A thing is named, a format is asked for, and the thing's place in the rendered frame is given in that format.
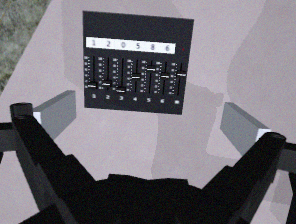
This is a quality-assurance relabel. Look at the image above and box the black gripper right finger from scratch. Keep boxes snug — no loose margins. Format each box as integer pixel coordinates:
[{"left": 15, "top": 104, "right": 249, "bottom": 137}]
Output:
[{"left": 174, "top": 102, "right": 296, "bottom": 224}]

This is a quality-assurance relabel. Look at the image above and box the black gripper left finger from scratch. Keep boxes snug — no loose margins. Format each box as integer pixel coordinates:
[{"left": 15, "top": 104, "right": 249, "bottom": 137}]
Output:
[{"left": 0, "top": 90, "right": 123, "bottom": 224}]

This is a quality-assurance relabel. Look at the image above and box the black lighting desk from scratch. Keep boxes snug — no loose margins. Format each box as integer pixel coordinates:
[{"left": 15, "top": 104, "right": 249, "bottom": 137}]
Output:
[{"left": 83, "top": 11, "right": 194, "bottom": 115}]

